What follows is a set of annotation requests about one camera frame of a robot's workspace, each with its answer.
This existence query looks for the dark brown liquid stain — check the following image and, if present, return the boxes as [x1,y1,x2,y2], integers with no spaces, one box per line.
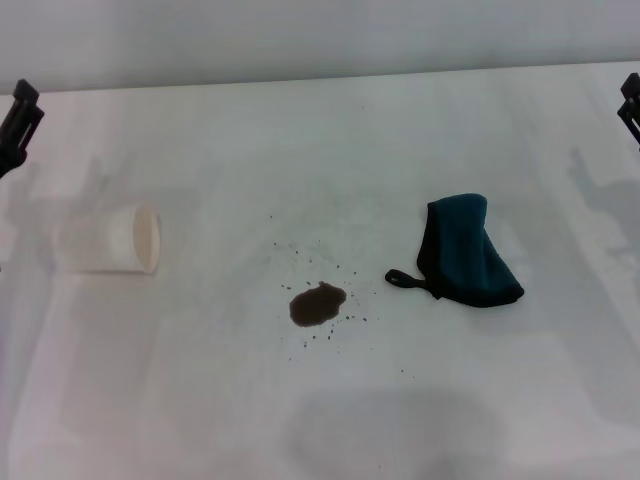
[288,281,348,329]

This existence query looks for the white paper cup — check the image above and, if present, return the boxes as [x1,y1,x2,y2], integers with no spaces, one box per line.
[55,202,162,276]

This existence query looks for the blue rag with black trim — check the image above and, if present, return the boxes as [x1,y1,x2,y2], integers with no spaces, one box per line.
[384,192,526,308]

